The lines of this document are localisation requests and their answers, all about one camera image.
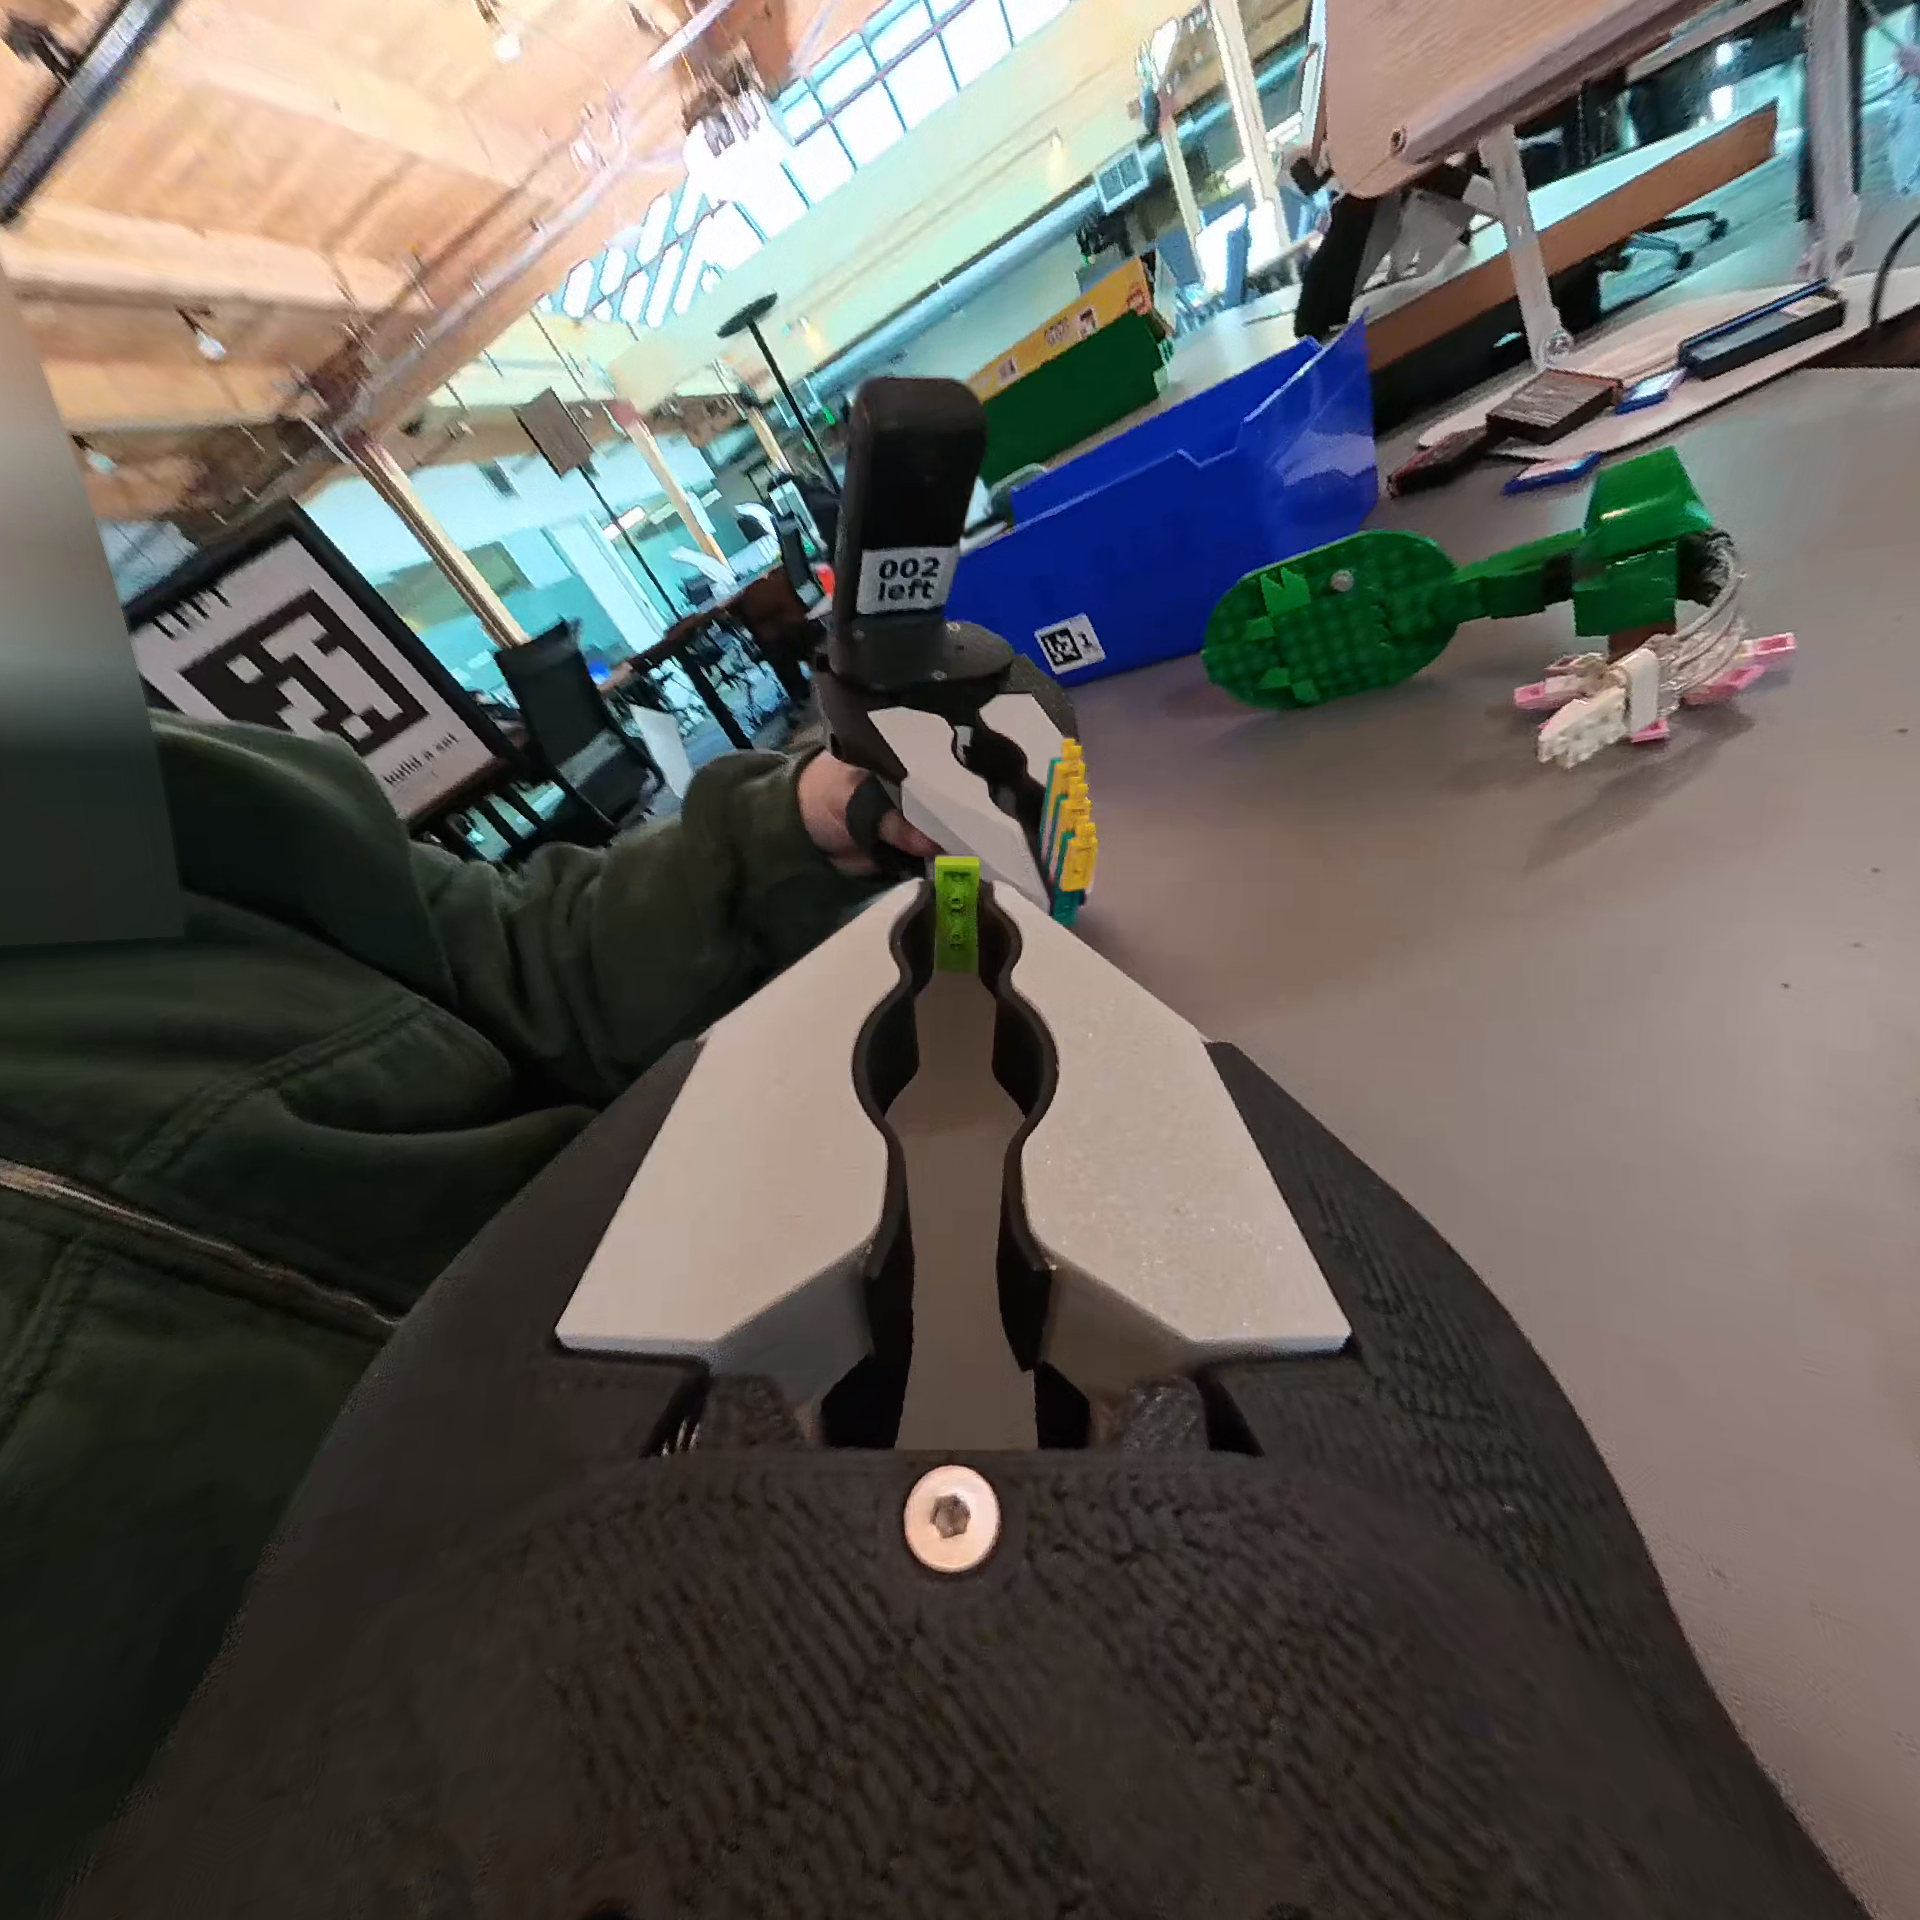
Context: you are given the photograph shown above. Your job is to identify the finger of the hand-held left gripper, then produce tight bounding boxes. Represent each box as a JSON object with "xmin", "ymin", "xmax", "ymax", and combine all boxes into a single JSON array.
[
  {"xmin": 968, "ymin": 693, "xmax": 1074, "ymax": 842},
  {"xmin": 867, "ymin": 705, "xmax": 1065, "ymax": 914}
]

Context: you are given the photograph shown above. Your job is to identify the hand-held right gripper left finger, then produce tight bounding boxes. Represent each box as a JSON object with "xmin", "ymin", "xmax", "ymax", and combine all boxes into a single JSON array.
[{"xmin": 555, "ymin": 878, "xmax": 922, "ymax": 1449}]

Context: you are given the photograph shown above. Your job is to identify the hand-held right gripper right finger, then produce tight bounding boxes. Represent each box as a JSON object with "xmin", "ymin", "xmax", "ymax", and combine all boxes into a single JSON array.
[{"xmin": 984, "ymin": 895, "xmax": 1356, "ymax": 1443}]

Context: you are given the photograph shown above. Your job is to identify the yellow teal pink lego strip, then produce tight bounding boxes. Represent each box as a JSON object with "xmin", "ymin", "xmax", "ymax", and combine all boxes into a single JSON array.
[{"xmin": 1042, "ymin": 737, "xmax": 1105, "ymax": 927}]

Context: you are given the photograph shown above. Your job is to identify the lime green lego piece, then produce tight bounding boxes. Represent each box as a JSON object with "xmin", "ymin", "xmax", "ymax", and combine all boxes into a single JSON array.
[{"xmin": 930, "ymin": 852, "xmax": 991, "ymax": 981}]

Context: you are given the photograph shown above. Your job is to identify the person's left forearm green sleeve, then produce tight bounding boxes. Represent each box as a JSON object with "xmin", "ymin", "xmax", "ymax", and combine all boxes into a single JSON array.
[{"xmin": 398, "ymin": 743, "xmax": 904, "ymax": 1103}]

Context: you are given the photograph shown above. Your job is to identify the yellow lego box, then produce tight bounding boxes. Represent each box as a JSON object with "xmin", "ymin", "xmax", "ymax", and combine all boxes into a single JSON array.
[{"xmin": 964, "ymin": 257, "xmax": 1169, "ymax": 399}]

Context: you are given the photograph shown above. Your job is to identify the green lego plant model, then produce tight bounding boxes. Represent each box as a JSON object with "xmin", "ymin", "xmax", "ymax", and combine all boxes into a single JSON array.
[{"xmin": 1206, "ymin": 449, "xmax": 1719, "ymax": 713}]

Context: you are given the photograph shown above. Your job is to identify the white lego piece clear rods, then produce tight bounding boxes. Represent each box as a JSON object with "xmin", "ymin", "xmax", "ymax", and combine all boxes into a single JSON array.
[{"xmin": 1536, "ymin": 532, "xmax": 1766, "ymax": 771}]

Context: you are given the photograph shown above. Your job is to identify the pink white lego flower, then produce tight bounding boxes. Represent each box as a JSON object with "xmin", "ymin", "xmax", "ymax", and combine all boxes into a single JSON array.
[{"xmin": 1516, "ymin": 631, "xmax": 1799, "ymax": 745}]

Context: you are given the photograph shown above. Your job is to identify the person's left hand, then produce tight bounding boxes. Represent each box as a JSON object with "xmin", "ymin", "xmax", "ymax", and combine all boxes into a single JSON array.
[{"xmin": 795, "ymin": 748, "xmax": 944, "ymax": 881}]

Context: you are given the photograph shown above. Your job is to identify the green storage box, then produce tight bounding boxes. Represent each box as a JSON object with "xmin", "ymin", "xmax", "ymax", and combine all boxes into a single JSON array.
[{"xmin": 979, "ymin": 307, "xmax": 1172, "ymax": 485}]

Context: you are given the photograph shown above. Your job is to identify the wooden office table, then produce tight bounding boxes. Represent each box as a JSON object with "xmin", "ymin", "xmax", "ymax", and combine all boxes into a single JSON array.
[{"xmin": 600, "ymin": 577, "xmax": 818, "ymax": 753}]

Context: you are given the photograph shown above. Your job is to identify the blue plastic bin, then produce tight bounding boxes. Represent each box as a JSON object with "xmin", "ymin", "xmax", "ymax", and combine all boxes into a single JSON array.
[{"xmin": 948, "ymin": 315, "xmax": 1379, "ymax": 687}]

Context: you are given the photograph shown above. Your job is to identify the black floor lamp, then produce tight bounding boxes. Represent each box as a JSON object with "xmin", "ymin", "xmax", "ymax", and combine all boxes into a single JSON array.
[{"xmin": 718, "ymin": 292, "xmax": 849, "ymax": 513}]

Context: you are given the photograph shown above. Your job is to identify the black mesh office chair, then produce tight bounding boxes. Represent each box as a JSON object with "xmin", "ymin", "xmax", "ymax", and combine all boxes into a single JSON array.
[{"xmin": 496, "ymin": 614, "xmax": 670, "ymax": 842}]

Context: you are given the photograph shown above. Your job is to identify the person's green jacket torso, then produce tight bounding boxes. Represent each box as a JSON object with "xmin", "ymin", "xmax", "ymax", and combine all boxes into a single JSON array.
[{"xmin": 0, "ymin": 710, "xmax": 601, "ymax": 1920}]

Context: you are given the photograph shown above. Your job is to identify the black red flat item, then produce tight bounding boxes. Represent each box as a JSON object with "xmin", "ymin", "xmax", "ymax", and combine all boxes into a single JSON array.
[{"xmin": 1387, "ymin": 427, "xmax": 1503, "ymax": 500}]

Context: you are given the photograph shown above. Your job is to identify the dark brown box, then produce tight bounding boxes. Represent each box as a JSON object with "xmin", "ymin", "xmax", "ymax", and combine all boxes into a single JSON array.
[{"xmin": 1486, "ymin": 367, "xmax": 1626, "ymax": 444}]

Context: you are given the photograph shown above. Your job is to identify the black white marker sign board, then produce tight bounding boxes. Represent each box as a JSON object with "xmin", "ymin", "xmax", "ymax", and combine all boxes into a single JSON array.
[{"xmin": 128, "ymin": 502, "xmax": 520, "ymax": 827}]

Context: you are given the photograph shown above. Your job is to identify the raised wooden desk top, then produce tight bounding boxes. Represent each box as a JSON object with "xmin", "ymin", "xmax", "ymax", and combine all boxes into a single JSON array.
[{"xmin": 1318, "ymin": 0, "xmax": 1892, "ymax": 204}]

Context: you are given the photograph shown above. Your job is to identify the white desk mat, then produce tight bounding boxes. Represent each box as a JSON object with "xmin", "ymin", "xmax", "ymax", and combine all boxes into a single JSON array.
[{"xmin": 1476, "ymin": 315, "xmax": 1920, "ymax": 465}]

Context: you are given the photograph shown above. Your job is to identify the black case blue trim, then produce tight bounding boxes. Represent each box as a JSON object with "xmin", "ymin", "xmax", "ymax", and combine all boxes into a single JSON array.
[{"xmin": 1679, "ymin": 287, "xmax": 1850, "ymax": 379}]

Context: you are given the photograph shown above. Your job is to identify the white desk frame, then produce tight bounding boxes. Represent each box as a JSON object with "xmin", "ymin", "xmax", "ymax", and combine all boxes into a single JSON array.
[{"xmin": 1441, "ymin": 0, "xmax": 1895, "ymax": 367}]

